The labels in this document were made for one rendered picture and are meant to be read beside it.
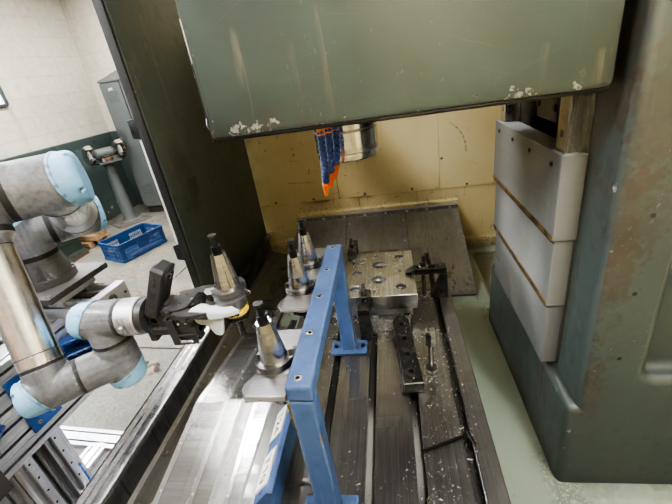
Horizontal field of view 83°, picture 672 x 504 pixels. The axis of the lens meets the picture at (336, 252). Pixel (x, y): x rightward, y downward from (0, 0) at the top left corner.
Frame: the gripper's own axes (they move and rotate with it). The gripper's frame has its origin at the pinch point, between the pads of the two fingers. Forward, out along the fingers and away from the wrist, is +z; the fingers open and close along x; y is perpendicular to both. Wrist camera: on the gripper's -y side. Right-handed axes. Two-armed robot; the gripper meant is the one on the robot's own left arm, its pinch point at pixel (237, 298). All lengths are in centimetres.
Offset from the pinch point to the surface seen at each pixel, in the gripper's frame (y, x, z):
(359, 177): 21, -143, 12
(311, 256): 3.2, -20.4, 10.1
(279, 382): 5.2, 16.0, 10.8
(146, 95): -36, -67, -44
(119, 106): -30, -457, -325
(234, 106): -31.9, -10.6, 5.2
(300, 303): 5.4, -4.8, 10.0
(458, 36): -36, -11, 42
